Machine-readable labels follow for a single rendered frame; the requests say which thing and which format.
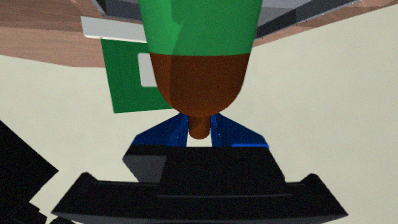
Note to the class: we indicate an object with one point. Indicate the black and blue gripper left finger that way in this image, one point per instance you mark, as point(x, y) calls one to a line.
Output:
point(166, 133)

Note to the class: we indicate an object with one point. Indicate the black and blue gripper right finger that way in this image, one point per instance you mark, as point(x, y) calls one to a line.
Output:
point(233, 134)

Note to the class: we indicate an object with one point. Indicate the green bottle crate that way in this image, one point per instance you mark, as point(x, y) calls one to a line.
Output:
point(130, 73)

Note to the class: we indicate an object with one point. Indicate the green and brown bottle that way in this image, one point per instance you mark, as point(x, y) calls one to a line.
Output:
point(200, 51)

